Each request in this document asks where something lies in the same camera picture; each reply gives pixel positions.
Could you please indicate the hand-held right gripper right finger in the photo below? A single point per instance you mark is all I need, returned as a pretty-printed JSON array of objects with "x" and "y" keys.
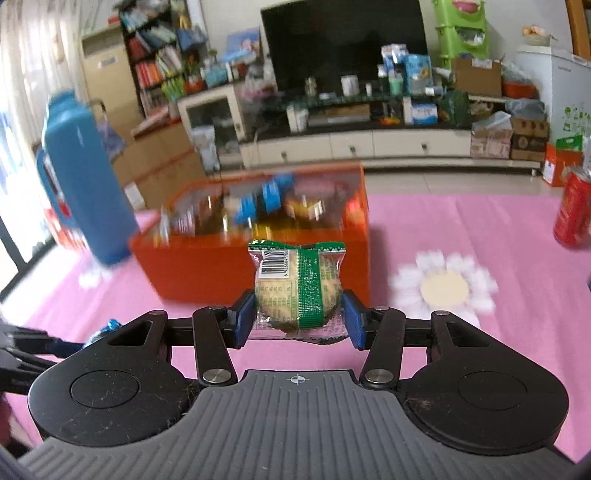
[{"x": 354, "y": 323}]

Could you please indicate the blue tissue pack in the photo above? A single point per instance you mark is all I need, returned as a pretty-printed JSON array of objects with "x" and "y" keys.
[
  {"x": 425, "y": 114},
  {"x": 419, "y": 69}
]

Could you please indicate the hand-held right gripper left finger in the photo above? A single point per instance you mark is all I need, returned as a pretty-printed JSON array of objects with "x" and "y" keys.
[{"x": 243, "y": 321}]

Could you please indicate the small blue foil packet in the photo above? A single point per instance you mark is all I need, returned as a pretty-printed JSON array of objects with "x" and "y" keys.
[{"x": 105, "y": 330}]

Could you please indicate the blue thermos jug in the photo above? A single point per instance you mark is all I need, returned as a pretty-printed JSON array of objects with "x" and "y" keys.
[{"x": 87, "y": 184}]

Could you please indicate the stack of large cardboard boxes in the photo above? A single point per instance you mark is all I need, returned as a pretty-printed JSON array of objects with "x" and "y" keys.
[{"x": 157, "y": 170}]

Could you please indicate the green plastic storage rack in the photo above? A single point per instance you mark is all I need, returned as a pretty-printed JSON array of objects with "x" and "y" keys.
[{"x": 461, "y": 32}]

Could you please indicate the white mug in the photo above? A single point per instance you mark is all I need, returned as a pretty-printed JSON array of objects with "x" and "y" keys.
[{"x": 350, "y": 85}]

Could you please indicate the orange gift bag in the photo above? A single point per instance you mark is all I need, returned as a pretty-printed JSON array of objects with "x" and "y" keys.
[{"x": 561, "y": 161}]

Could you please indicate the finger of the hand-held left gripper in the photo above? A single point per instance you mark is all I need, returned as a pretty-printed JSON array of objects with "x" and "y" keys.
[
  {"x": 23, "y": 374},
  {"x": 41, "y": 340}
]

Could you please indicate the bookshelf with books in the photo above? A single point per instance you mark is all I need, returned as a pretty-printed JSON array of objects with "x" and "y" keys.
[{"x": 157, "y": 55}]

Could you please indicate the blue packet with black band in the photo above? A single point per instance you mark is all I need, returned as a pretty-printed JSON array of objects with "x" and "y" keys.
[{"x": 261, "y": 198}]

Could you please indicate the white chest freezer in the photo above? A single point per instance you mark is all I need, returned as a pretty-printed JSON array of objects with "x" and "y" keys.
[{"x": 554, "y": 92}]

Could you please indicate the black television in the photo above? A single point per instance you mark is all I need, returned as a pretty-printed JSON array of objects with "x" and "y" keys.
[{"x": 344, "y": 44}]

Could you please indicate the orange cardboard box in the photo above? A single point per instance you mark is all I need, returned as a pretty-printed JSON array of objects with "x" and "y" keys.
[{"x": 194, "y": 267}]

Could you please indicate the white glass-door cabinet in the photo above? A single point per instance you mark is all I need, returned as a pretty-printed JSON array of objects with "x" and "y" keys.
[{"x": 210, "y": 129}]

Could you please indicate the dark green bag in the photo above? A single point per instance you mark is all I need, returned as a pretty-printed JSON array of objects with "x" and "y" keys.
[{"x": 453, "y": 108}]

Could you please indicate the open brown cardboard box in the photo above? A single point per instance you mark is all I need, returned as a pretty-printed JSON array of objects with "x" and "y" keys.
[{"x": 478, "y": 78}]

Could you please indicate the blue picture frame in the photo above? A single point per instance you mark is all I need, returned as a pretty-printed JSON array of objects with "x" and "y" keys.
[{"x": 244, "y": 46}]

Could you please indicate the brown fruit cartons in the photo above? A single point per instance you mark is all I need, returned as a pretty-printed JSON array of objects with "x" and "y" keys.
[{"x": 530, "y": 138}]

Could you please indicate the glass and white TV stand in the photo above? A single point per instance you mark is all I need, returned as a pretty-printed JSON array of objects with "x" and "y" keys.
[{"x": 392, "y": 138}]

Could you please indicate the green round cake packet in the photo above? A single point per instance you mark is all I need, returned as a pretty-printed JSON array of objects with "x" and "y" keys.
[{"x": 298, "y": 286}]

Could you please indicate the clear brown round biscuit packet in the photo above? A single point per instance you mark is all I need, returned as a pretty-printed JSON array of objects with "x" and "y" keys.
[{"x": 302, "y": 207}]

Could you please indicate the red soda can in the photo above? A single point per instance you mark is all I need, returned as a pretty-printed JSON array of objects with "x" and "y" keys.
[{"x": 575, "y": 212}]

